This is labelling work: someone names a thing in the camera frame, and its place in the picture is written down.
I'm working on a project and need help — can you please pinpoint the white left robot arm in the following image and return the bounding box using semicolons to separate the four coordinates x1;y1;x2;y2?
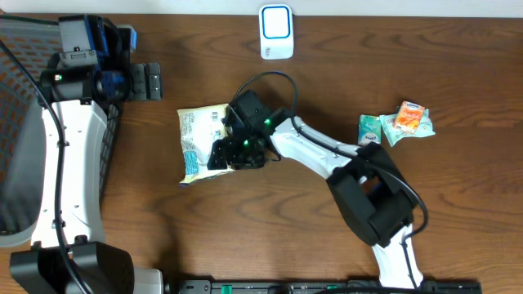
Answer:
10;14;170;294

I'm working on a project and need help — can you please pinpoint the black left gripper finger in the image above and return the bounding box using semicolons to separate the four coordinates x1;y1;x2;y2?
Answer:
147;63;163;100
129;64;147;101

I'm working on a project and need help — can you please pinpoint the dark grey plastic basket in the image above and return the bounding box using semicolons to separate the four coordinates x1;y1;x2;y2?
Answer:
1;16;120;247

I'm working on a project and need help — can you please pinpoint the teal tissue pack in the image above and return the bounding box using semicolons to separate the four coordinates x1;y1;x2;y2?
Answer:
358;114;382;145

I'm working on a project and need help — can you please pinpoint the mint green wipes pack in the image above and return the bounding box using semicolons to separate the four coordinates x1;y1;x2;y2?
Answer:
379;109;436;147

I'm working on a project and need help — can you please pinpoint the orange tissue pack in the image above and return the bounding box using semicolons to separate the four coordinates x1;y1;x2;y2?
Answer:
393;101;426;134

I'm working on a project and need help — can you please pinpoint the white barcode scanner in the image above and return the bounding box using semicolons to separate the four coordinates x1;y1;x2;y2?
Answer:
258;4;294;60

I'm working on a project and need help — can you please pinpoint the cream snack bag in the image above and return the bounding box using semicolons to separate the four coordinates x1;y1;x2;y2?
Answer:
177;104;234;185

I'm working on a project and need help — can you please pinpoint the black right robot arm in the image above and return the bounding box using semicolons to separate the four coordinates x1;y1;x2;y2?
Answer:
207;91;425;290

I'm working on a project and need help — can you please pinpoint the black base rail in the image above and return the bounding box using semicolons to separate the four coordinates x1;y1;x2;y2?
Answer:
172;280;483;294

